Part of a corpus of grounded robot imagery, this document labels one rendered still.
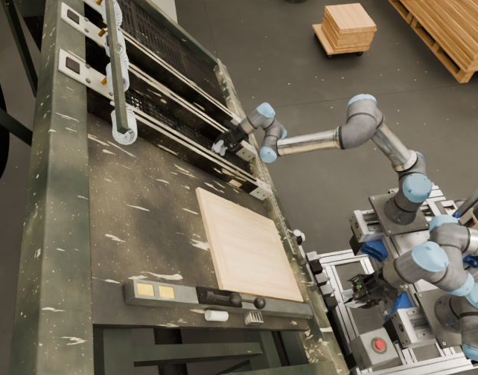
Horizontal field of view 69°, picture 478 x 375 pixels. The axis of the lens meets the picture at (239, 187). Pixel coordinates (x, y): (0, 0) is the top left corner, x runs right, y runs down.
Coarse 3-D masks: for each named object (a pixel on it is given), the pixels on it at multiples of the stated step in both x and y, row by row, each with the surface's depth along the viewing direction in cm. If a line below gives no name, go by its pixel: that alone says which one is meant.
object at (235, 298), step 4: (208, 292) 103; (212, 292) 104; (208, 296) 102; (212, 296) 102; (216, 296) 101; (220, 296) 100; (224, 296) 100; (232, 296) 96; (236, 296) 96; (240, 296) 97; (228, 300) 98; (232, 300) 96; (236, 300) 95; (240, 300) 96; (232, 304) 96; (236, 304) 96
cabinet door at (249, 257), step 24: (216, 216) 140; (240, 216) 156; (216, 240) 129; (240, 240) 144; (264, 240) 162; (216, 264) 122; (240, 264) 134; (264, 264) 149; (288, 264) 167; (240, 288) 125; (264, 288) 137; (288, 288) 153
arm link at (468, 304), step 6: (474, 288) 124; (468, 294) 123; (474, 294) 123; (456, 300) 130; (462, 300) 126; (468, 300) 123; (474, 300) 121; (456, 306) 130; (462, 306) 125; (468, 306) 123; (474, 306) 121; (456, 312) 131; (462, 312) 124; (468, 312) 122; (474, 312) 121
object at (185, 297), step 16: (128, 288) 87; (176, 288) 96; (192, 288) 101; (144, 304) 89; (160, 304) 92; (176, 304) 95; (192, 304) 99; (208, 304) 103; (272, 304) 131; (288, 304) 141; (304, 304) 152
